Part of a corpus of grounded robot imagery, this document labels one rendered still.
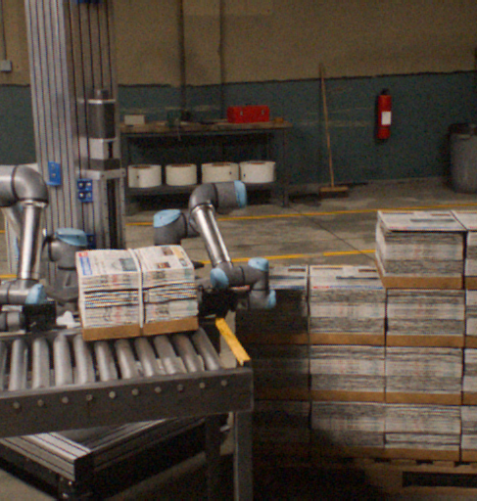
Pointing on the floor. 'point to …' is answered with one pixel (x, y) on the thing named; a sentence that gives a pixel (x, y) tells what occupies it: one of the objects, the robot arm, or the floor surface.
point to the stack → (366, 378)
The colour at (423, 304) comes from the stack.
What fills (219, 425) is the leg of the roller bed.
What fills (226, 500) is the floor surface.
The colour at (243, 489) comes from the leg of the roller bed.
